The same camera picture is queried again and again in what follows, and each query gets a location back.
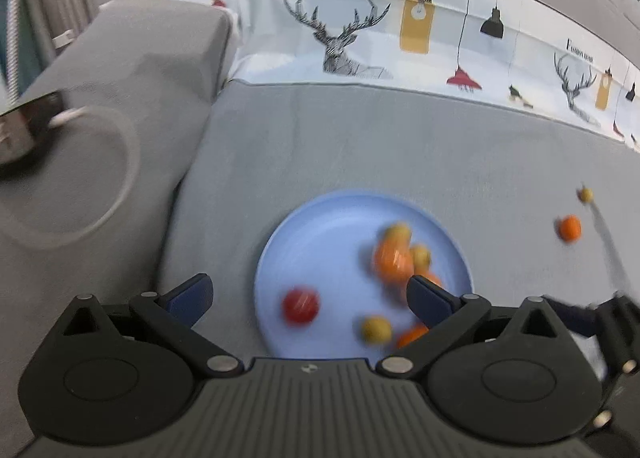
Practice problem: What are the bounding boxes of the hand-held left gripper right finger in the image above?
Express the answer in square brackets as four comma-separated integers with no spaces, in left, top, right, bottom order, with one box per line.
[375,274,558,379]

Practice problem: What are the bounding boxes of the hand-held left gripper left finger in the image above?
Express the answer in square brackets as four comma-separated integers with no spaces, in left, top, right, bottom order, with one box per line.
[60,273,246,379]

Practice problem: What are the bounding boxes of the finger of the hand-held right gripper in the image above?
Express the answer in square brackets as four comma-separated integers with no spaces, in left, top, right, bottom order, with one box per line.
[542,291,640,439]

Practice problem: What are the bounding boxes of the orange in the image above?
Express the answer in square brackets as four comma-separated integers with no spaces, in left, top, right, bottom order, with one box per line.
[372,238,416,284]
[556,215,583,243]
[400,268,446,304]
[395,323,431,350]

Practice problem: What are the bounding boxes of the red fruit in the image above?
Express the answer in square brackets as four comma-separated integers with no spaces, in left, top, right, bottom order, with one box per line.
[281,287,321,326]

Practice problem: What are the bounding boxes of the blue plate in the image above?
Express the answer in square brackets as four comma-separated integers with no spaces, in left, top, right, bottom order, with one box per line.
[253,189,475,358]

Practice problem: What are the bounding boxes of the black glossy phone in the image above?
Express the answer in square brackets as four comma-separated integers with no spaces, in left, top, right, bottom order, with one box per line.
[0,92,66,174]

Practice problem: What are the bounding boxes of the white printed cloth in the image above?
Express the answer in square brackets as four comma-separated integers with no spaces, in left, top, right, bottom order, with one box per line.
[120,0,640,154]

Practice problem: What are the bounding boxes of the white cable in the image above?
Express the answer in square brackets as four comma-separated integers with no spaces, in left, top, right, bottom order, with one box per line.
[0,106,142,251]

